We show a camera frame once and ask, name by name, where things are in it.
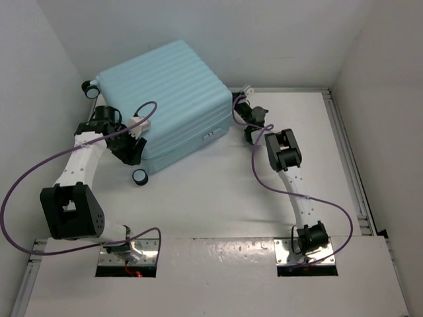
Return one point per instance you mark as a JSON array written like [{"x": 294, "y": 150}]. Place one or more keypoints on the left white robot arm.
[{"x": 70, "y": 207}]

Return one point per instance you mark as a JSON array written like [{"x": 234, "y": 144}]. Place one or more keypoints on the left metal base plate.
[{"x": 145, "y": 251}]

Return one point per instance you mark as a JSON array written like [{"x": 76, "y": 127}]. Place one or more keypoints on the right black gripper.
[{"x": 236, "y": 96}]

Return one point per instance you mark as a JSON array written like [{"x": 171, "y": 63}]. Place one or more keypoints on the metal base plate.
[
  {"x": 286, "y": 257},
  {"x": 145, "y": 251}
]

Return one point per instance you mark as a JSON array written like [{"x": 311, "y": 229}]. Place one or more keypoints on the light blue suitcase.
[{"x": 187, "y": 105}]

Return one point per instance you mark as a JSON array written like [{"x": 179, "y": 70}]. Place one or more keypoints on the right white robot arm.
[{"x": 285, "y": 159}]

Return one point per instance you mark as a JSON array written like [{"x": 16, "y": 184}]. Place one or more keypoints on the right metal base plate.
[{"x": 286, "y": 257}]

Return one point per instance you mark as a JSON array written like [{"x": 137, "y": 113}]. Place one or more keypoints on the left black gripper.
[{"x": 125, "y": 156}]

